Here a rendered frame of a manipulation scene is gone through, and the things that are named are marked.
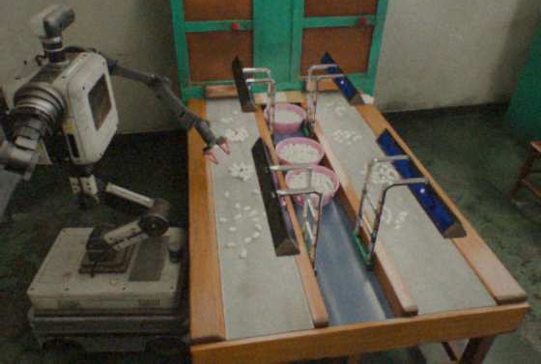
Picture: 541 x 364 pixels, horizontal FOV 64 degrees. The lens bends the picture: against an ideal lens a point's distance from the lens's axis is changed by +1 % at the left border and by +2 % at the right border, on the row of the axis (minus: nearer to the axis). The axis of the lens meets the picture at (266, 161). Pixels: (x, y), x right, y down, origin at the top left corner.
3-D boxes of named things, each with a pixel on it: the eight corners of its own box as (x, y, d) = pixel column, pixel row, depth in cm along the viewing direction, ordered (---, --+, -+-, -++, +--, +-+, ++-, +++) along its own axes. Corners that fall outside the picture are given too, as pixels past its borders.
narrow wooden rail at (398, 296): (399, 330, 156) (405, 312, 150) (294, 106, 303) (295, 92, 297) (412, 328, 157) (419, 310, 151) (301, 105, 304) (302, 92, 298)
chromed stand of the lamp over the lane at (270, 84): (243, 152, 250) (242, 81, 225) (240, 134, 266) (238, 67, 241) (275, 150, 252) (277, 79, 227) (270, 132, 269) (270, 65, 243)
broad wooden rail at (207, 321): (193, 372, 150) (189, 340, 140) (189, 122, 298) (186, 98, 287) (228, 366, 152) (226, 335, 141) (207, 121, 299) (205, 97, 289)
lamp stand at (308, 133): (309, 147, 255) (315, 77, 230) (301, 130, 271) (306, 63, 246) (340, 144, 258) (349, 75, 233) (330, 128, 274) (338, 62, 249)
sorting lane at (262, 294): (226, 344, 144) (226, 340, 143) (205, 103, 291) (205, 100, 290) (313, 331, 148) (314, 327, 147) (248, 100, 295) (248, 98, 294)
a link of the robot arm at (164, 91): (150, 92, 225) (160, 74, 223) (159, 96, 229) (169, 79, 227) (180, 129, 195) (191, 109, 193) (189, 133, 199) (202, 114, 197)
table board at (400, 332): (194, 378, 148) (189, 351, 139) (193, 372, 150) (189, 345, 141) (516, 332, 165) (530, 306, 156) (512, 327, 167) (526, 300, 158)
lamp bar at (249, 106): (242, 113, 212) (242, 100, 208) (231, 66, 263) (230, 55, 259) (257, 112, 213) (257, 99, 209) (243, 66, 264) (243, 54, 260)
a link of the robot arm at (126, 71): (145, 85, 231) (155, 69, 229) (163, 98, 228) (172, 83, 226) (84, 68, 189) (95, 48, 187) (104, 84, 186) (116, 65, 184)
